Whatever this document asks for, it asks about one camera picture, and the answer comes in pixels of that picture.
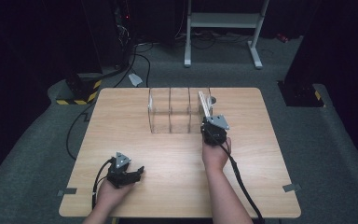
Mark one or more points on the person's left hand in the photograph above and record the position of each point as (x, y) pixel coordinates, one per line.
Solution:
(112, 196)

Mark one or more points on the small red object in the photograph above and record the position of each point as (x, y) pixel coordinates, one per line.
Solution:
(282, 38)

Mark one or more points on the white metal stand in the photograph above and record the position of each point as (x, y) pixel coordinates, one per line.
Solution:
(223, 21)

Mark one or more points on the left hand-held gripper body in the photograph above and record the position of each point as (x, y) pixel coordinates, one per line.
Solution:
(120, 174)

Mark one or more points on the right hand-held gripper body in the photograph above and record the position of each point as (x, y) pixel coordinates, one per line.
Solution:
(215, 130)

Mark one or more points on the clear acrylic divider rack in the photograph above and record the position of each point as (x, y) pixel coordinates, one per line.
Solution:
(171, 110)

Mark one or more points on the grey tape strip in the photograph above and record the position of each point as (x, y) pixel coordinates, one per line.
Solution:
(291, 187)
(67, 191)

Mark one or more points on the dark equipment tower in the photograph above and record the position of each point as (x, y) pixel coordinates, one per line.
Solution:
(122, 31)

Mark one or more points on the white paper scrap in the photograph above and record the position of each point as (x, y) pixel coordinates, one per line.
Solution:
(135, 79)

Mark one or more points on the person's right hand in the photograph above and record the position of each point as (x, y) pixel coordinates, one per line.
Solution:
(215, 157)

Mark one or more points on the small grey round object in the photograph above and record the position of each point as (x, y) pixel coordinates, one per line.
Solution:
(213, 100)

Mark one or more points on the black striped stand base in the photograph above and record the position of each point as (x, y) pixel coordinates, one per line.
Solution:
(79, 90)
(301, 93)

